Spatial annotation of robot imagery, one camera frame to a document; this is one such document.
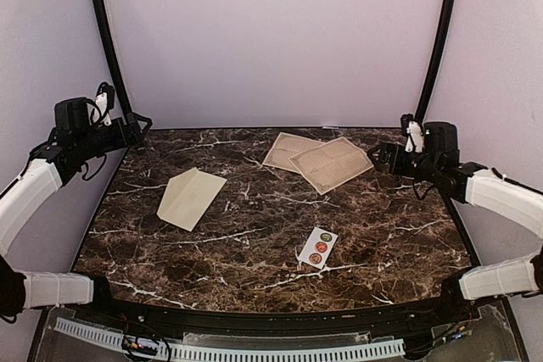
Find beige lined letter sheet front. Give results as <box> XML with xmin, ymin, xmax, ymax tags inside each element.
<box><xmin>288</xmin><ymin>136</ymin><xmax>373</xmax><ymax>195</ymax></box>

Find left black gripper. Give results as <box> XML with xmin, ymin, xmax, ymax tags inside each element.
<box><xmin>75</xmin><ymin>112</ymin><xmax>152</xmax><ymax>159</ymax></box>

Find black frame post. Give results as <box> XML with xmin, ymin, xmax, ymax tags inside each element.
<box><xmin>92</xmin><ymin>0</ymin><xmax>133</xmax><ymax>122</ymax></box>
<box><xmin>415</xmin><ymin>0</ymin><xmax>455</xmax><ymax>122</ymax></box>

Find cream paper envelope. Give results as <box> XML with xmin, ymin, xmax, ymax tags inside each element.
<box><xmin>157</xmin><ymin>167</ymin><xmax>227</xmax><ymax>231</ymax></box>

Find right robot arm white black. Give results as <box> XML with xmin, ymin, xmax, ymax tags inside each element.
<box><xmin>367</xmin><ymin>114</ymin><xmax>542</xmax><ymax>323</ymax></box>

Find right black frame post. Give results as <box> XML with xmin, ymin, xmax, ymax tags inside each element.
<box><xmin>415</xmin><ymin>0</ymin><xmax>455</xmax><ymax>122</ymax></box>

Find white sticker sheet with seals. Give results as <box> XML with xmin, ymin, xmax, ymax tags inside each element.
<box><xmin>297</xmin><ymin>227</ymin><xmax>338</xmax><ymax>270</ymax></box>

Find left black frame post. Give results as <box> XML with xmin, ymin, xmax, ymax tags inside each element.
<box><xmin>92</xmin><ymin>0</ymin><xmax>133</xmax><ymax>122</ymax></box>

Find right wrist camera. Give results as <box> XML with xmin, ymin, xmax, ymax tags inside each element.
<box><xmin>400</xmin><ymin>114</ymin><xmax>424</xmax><ymax>153</ymax></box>

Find white slotted cable duct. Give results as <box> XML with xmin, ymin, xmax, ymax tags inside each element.
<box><xmin>54</xmin><ymin>317</ymin><xmax>406</xmax><ymax>361</ymax></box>

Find beige lined letter sheet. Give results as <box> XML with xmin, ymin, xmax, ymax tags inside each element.
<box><xmin>288</xmin><ymin>136</ymin><xmax>373</xmax><ymax>195</ymax></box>
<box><xmin>262</xmin><ymin>132</ymin><xmax>323</xmax><ymax>174</ymax></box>

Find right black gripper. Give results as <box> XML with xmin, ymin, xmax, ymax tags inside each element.
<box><xmin>368</xmin><ymin>142</ymin><xmax>441</xmax><ymax>183</ymax></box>

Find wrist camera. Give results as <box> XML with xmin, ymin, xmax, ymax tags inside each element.
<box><xmin>400</xmin><ymin>114</ymin><xmax>424</xmax><ymax>153</ymax></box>
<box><xmin>92</xmin><ymin>82</ymin><xmax>115</xmax><ymax>125</ymax></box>

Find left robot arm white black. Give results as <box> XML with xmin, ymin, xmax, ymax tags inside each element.
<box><xmin>1</xmin><ymin>97</ymin><xmax>152</xmax><ymax>325</ymax></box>

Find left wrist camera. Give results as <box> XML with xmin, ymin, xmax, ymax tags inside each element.
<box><xmin>92</xmin><ymin>82</ymin><xmax>115</xmax><ymax>125</ymax></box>

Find beige lined letter sheet rear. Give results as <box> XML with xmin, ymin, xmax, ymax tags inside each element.
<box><xmin>262</xmin><ymin>132</ymin><xmax>323</xmax><ymax>174</ymax></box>

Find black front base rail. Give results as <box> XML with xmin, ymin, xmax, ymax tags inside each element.
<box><xmin>72</xmin><ymin>298</ymin><xmax>480</xmax><ymax>338</ymax></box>

